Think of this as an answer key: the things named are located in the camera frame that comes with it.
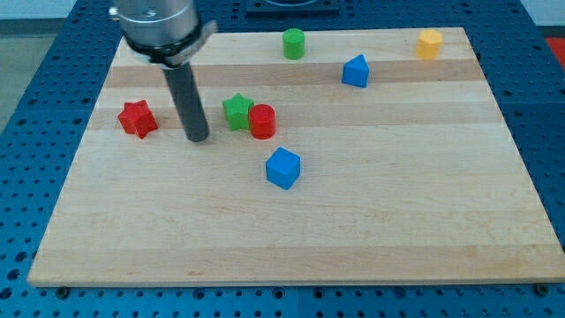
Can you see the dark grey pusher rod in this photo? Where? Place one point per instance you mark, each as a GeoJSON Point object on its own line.
{"type": "Point", "coordinates": [185, 95]}

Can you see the red cylinder block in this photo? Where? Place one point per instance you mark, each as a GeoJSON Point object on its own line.
{"type": "Point", "coordinates": [262, 123]}

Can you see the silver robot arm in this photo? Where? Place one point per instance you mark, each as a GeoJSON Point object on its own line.
{"type": "Point", "coordinates": [168, 33]}

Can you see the red star block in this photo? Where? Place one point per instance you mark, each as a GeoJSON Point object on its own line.
{"type": "Point", "coordinates": [136, 118]}

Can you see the green star block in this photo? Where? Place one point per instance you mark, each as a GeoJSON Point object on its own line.
{"type": "Point", "coordinates": [236, 111]}

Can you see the green cylinder block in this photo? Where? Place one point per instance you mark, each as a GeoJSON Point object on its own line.
{"type": "Point", "coordinates": [293, 43]}

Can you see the blue cube block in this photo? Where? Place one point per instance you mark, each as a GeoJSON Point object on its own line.
{"type": "Point", "coordinates": [283, 168]}

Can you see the blue triangular prism block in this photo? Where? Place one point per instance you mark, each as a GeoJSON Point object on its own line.
{"type": "Point", "coordinates": [356, 72]}

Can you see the wooden board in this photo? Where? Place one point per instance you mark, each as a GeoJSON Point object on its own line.
{"type": "Point", "coordinates": [414, 179]}

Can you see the yellow hexagon block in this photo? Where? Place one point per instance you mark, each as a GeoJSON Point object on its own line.
{"type": "Point", "coordinates": [429, 44]}

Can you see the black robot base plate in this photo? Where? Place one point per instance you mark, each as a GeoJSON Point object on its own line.
{"type": "Point", "coordinates": [255, 8]}

